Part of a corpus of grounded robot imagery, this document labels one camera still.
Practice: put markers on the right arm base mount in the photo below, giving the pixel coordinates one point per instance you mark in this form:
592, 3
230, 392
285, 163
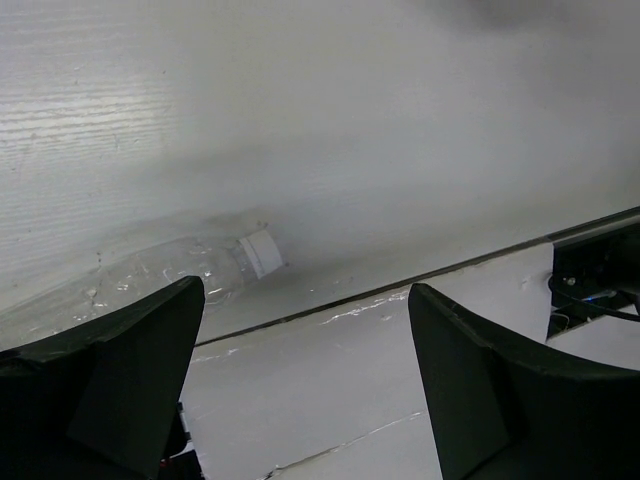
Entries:
595, 273

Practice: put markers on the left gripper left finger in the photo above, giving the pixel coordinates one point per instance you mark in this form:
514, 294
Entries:
97, 401

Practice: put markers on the clear bottle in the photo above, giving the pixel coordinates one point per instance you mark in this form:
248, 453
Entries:
225, 269

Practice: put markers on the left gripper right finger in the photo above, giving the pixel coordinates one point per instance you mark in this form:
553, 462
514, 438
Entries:
503, 406

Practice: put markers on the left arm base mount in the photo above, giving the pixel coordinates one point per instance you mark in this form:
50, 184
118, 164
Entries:
179, 461

